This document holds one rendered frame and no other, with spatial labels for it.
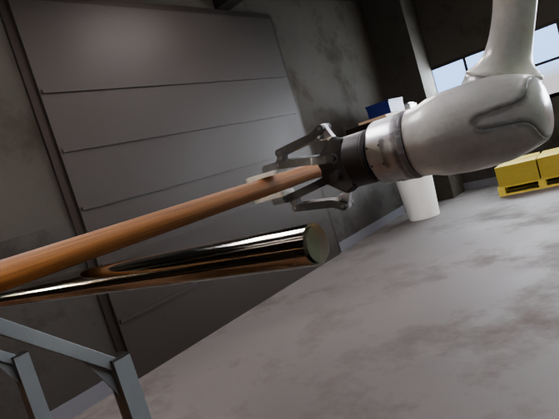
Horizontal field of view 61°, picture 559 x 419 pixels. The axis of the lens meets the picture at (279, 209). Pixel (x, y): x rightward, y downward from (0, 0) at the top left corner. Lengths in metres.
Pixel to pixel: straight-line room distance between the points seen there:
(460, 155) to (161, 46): 4.29
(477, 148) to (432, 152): 0.05
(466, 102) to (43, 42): 3.77
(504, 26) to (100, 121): 3.62
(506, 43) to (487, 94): 0.17
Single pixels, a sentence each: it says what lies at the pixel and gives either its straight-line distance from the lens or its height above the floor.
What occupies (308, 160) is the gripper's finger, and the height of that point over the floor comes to 1.22.
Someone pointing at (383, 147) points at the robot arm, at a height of 1.20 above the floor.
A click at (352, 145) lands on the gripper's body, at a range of 0.66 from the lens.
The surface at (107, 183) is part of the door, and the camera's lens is 3.98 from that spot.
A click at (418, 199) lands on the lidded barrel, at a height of 0.28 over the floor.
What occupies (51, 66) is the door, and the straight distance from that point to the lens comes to 4.09.
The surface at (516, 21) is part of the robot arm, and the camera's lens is 0.74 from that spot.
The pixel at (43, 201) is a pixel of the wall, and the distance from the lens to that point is 3.80.
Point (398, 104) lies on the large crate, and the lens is 6.78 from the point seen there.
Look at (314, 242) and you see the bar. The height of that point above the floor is 1.16.
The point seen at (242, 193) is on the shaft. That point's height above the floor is 1.20.
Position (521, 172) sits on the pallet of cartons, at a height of 0.26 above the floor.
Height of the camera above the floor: 1.22
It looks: 5 degrees down
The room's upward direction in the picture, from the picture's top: 17 degrees counter-clockwise
